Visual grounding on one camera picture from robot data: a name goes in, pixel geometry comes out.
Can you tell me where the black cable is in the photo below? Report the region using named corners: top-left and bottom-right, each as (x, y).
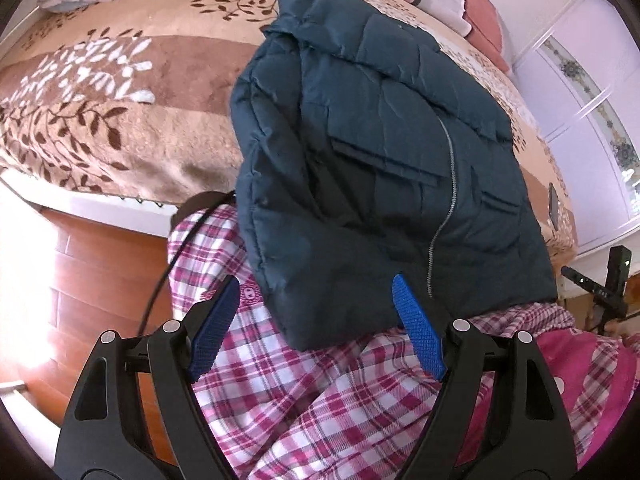
top-left (136, 190), bottom-right (238, 338)

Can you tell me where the beige leaf pattern blanket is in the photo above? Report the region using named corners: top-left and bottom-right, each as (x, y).
top-left (1, 0), bottom-right (577, 265)

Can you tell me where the dark blue puffer jacket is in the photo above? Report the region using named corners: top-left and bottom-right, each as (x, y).
top-left (231, 0), bottom-right (556, 351)

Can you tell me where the red brown folded blanket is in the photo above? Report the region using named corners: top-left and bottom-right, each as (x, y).
top-left (463, 0), bottom-right (511, 74)

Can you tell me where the white wardrobe with ornaments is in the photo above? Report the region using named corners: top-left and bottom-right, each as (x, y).
top-left (514, 0), bottom-right (639, 252)

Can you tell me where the plaid shirt torso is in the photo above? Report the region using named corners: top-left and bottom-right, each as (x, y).
top-left (168, 204), bottom-right (639, 479)

